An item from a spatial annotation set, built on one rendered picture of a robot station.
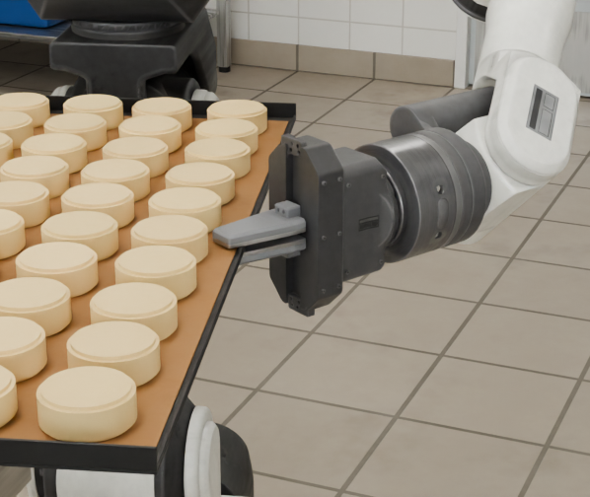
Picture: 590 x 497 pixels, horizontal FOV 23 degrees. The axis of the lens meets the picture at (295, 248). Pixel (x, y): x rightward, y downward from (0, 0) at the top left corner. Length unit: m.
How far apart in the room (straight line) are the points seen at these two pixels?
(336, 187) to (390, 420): 1.89
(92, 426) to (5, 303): 0.14
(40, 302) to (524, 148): 0.40
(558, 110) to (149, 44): 0.49
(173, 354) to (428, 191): 0.28
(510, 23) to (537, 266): 2.43
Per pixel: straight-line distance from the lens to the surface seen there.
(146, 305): 0.82
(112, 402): 0.72
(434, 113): 1.09
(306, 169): 0.96
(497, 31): 1.19
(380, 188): 1.00
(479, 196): 1.04
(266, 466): 2.68
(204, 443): 1.51
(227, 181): 1.03
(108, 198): 0.99
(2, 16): 5.13
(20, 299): 0.84
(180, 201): 0.98
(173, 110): 1.19
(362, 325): 3.23
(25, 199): 1.00
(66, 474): 1.51
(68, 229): 0.94
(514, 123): 1.07
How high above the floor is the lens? 1.35
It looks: 22 degrees down
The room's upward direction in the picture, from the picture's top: straight up
